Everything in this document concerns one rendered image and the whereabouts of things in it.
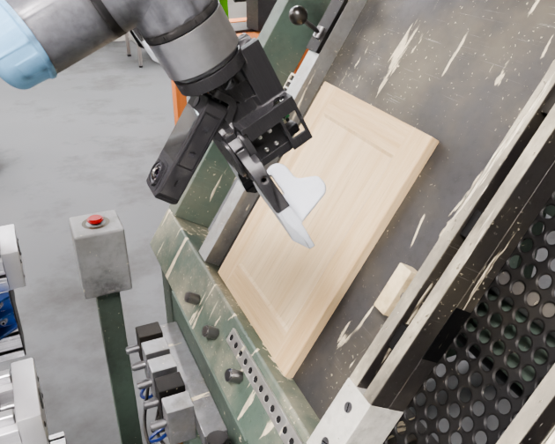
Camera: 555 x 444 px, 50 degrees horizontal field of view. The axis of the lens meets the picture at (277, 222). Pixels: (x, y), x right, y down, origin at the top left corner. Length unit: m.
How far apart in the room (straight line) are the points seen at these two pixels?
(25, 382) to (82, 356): 1.62
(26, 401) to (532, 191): 0.76
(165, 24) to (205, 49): 0.04
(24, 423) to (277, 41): 1.03
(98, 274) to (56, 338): 1.21
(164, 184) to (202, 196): 1.00
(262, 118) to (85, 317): 2.32
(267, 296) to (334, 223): 0.21
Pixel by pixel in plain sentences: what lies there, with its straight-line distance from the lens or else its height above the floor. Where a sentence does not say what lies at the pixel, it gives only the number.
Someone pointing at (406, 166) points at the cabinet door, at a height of 1.25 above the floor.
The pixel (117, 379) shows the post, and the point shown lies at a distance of 1.80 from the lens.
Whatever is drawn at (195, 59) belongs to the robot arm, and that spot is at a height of 1.51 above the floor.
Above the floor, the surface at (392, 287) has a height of 1.12.
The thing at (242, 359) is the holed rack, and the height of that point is 0.88.
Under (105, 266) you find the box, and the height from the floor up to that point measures 0.84.
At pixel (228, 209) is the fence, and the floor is 1.01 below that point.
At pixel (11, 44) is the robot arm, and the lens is 0.54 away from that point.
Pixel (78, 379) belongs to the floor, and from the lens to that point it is 2.52.
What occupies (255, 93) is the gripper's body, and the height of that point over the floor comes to 1.47.
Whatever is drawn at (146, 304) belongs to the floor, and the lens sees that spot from 2.84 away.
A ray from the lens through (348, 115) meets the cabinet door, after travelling 1.18.
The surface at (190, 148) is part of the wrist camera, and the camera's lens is 0.58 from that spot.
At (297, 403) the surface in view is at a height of 0.90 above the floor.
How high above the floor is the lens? 1.63
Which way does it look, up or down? 28 degrees down
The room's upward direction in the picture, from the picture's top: straight up
